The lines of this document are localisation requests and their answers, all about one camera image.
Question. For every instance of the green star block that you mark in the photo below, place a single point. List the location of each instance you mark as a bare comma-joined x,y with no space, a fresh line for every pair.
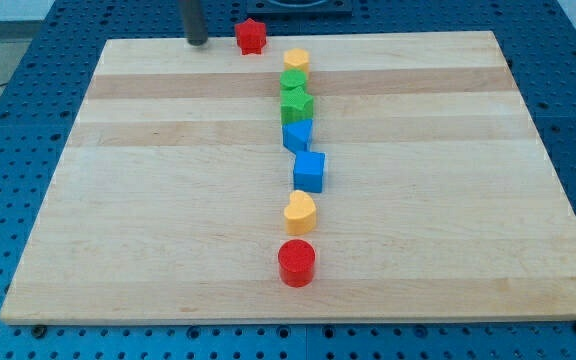
296,105

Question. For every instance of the yellow hexagon block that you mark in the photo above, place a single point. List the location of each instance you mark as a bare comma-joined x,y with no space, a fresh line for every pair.
297,59

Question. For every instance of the red star block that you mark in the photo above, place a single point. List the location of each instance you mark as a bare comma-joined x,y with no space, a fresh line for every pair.
251,36

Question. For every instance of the blue cube block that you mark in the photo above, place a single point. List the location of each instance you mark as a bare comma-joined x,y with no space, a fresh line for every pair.
308,171

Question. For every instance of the yellow heart block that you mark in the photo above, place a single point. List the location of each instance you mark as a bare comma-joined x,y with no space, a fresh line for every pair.
300,214

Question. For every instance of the blue triangle block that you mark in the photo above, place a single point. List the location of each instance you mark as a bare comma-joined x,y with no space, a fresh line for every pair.
297,136

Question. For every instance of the red cylinder block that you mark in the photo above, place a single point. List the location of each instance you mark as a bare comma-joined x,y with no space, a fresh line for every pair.
296,259

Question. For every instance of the green cylinder block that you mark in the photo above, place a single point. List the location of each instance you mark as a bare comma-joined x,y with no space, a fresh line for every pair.
293,78

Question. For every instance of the light wooden board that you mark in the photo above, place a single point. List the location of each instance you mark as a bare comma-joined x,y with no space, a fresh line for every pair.
440,202

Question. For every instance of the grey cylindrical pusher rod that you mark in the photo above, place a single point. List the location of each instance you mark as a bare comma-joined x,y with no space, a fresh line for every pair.
193,22

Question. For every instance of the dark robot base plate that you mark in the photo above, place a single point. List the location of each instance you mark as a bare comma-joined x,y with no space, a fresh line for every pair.
299,7

